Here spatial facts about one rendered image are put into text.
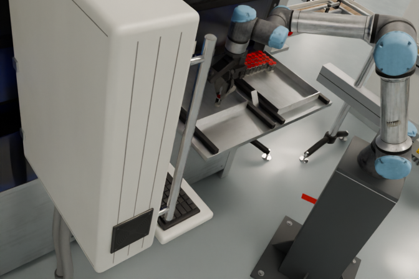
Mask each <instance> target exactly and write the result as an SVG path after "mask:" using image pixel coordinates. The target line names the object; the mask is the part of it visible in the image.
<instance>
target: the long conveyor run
mask: <svg viewBox="0 0 419 279"><path fill-rule="evenodd" d="M301 1H303V2H306V1H307V0H301ZM313 1H314V0H313ZM328 2H329V3H330V4H332V3H335V2H340V4H339V6H334V7H336V8H337V9H341V10H342V12H341V14H348V15H356V16H371V15H372V14H375V13H374V12H372V11H371V10H369V9H367V8H366V7H363V6H362V5H360V4H359V3H357V2H355V1H354V0H330V1H328ZM359 8H360V9H359ZM362 10H363V11H362ZM362 40H364V41H365V42H366V43H368V42H367V40H365V39H362ZM368 44H370V45H371V46H373V47H375V44H372V43H368ZM417 50H418V54H417V59H416V70H415V74H417V75H418V76H419V39H417Z"/></svg>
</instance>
